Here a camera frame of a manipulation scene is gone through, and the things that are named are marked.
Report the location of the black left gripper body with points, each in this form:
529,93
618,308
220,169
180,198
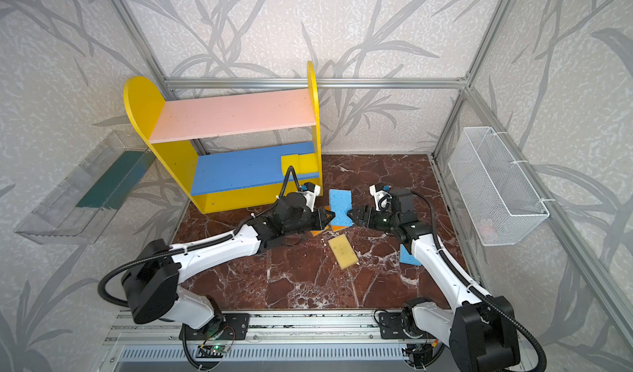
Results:
316,217

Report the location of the clear acrylic wall bin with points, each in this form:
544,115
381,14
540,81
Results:
79,210

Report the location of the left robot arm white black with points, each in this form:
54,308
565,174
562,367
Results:
151,285

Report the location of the white wire mesh basket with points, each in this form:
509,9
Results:
503,204

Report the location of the green circuit board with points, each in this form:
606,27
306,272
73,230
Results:
212,351

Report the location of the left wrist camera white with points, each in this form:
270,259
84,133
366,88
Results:
310,191

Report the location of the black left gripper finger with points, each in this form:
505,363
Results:
321,224
325,214

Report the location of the orange sponge right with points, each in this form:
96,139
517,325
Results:
335,228

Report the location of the orange sponge left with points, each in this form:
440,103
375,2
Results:
318,232

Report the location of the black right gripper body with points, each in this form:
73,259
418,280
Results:
368,218

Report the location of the pale yellow sponge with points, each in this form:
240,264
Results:
343,252

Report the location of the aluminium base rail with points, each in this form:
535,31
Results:
292,326

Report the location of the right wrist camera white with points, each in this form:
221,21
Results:
381,195

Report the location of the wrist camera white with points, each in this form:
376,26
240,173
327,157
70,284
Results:
310,191
381,195

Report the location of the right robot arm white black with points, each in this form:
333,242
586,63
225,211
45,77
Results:
479,329

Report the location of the orange sponge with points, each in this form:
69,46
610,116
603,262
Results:
318,232
335,228

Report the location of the yellow shelf with coloured boards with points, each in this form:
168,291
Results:
225,151

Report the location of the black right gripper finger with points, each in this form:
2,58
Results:
358,212
357,220

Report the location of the blue sponge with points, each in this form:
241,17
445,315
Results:
407,258
340,203

